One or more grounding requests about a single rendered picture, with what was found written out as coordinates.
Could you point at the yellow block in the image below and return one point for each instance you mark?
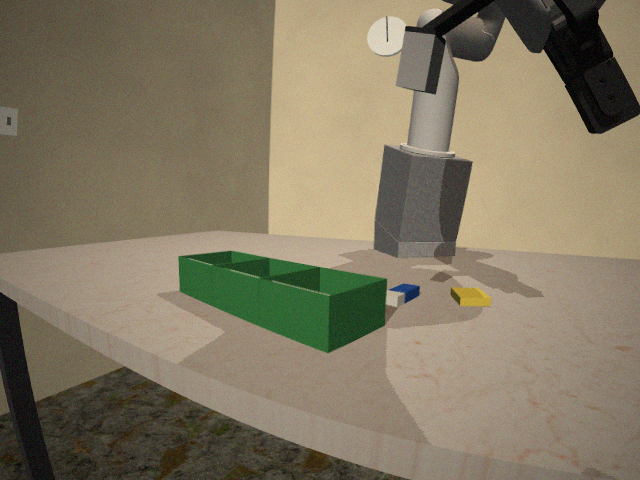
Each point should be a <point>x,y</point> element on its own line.
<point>470,297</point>

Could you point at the green divided tray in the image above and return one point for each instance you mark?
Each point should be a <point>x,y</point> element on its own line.
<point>323,308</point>

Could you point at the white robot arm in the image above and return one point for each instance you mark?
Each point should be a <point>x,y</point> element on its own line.
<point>421,65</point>

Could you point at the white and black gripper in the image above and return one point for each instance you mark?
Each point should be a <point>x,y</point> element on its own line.
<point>597,87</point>

